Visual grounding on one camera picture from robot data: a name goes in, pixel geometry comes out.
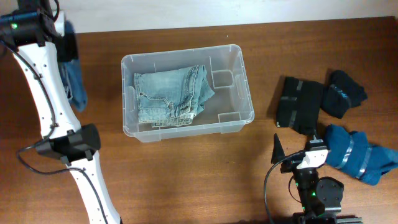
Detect black garment with tape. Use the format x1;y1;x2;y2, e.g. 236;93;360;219
276;77;324;136
321;70;368;119

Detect dark blue jeans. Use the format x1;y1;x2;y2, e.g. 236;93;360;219
58;21;88;112

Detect light blue jeans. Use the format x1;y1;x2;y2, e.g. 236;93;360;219
134;65;215;128

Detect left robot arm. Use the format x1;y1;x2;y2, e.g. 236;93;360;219
1;0;123;223

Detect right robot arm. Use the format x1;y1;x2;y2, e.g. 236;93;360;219
271;134;344;223

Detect blue rolled garment with tape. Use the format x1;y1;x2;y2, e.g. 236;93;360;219
324;124;397;186

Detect black rolled garment with tape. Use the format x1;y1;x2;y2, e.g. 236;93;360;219
321;70;368;119

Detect clear plastic storage bin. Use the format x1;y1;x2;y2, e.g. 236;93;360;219
121;44;255;142

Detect black aluminium rail base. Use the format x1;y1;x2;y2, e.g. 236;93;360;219
292;213;364;224

